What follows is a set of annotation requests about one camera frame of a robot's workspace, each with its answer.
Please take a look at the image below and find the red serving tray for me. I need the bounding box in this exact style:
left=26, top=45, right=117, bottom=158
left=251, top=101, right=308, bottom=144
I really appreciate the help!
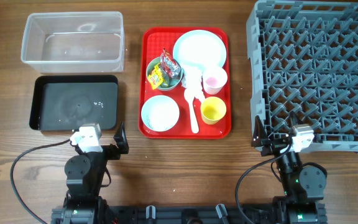
left=138, top=27, right=232, bottom=139

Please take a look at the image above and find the white plastic spoon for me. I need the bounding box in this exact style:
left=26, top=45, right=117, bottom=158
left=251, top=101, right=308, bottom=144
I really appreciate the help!
left=184, top=88, right=199, bottom=134

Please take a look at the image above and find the red silver snack wrapper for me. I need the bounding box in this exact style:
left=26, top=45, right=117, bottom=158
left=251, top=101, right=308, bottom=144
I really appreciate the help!
left=160, top=48, right=181, bottom=78

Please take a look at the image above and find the black plastic tray bin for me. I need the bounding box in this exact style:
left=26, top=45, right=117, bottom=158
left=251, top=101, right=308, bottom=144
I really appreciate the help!
left=29, top=75, right=118, bottom=131

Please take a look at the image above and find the yellow cup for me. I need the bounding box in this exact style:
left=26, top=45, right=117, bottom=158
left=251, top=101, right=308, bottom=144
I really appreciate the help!
left=200, top=96, right=227, bottom=125

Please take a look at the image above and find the grey dishwasher rack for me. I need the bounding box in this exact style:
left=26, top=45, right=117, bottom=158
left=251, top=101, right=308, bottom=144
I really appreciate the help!
left=246, top=1, right=358, bottom=153

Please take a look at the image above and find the white napkin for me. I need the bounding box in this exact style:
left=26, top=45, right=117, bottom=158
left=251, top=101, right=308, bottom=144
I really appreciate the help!
left=181, top=64, right=205, bottom=103

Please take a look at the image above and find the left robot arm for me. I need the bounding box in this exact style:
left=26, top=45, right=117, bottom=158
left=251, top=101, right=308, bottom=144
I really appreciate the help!
left=51, top=123, right=129, bottom=223

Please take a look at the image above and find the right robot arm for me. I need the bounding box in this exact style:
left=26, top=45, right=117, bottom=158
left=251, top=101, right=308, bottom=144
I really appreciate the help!
left=243, top=112, right=328, bottom=223

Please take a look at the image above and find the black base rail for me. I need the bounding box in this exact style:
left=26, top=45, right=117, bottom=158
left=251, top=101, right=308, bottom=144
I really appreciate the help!
left=50, top=203, right=328, bottom=224

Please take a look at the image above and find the light blue bowl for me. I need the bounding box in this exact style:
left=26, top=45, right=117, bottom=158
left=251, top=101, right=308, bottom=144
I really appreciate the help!
left=141, top=95, right=180, bottom=132

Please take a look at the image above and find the yellow snack wrapper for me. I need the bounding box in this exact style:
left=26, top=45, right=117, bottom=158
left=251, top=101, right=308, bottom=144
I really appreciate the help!
left=147, top=63, right=165, bottom=90

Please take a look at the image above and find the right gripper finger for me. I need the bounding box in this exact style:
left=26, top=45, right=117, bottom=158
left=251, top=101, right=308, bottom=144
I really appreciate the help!
left=289, top=111, right=303, bottom=134
left=252, top=115, right=270, bottom=144

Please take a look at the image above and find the pink cup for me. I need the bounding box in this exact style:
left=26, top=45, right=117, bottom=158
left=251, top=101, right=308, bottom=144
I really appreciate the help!
left=203, top=66, right=228, bottom=95

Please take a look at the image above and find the green bowl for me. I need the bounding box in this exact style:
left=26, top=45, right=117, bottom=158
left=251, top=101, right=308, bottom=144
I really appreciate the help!
left=145, top=57, right=184, bottom=91

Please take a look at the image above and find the light blue plate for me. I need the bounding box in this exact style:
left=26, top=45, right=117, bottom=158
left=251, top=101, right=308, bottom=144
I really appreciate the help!
left=173, top=30, right=227, bottom=70

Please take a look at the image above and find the clear plastic bin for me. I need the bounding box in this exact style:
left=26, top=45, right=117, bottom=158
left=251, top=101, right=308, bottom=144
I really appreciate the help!
left=21, top=11, right=126, bottom=73

